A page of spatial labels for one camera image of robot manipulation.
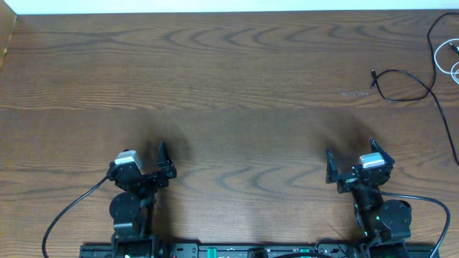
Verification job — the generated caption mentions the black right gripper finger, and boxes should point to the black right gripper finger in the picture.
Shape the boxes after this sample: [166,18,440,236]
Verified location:
[369,138,394,166]
[326,148,339,184]

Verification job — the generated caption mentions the black USB cable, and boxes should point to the black USB cable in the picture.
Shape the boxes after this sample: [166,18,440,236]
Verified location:
[371,11,459,104]

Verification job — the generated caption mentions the white USB cable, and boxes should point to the white USB cable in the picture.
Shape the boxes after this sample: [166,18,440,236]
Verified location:
[432,38,459,86]

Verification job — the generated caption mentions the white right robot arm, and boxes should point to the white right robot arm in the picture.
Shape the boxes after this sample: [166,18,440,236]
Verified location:
[326,138,412,258]

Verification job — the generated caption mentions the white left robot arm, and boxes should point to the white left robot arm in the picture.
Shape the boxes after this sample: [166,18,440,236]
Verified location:
[107,141,177,258]

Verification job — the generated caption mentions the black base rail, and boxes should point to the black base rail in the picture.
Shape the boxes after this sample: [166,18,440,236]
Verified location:
[79,241,432,258]

